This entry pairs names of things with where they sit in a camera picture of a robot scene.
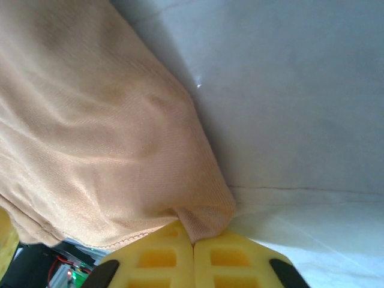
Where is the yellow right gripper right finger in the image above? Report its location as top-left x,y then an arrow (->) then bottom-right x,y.
194,228 -> 311,288

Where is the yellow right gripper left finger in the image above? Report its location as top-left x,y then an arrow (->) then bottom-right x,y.
85,220 -> 194,288

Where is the tan graphic print t-shirt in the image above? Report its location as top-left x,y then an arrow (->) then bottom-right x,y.
0,0 -> 238,250

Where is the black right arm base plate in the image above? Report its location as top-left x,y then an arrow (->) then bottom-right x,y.
0,242 -> 61,288

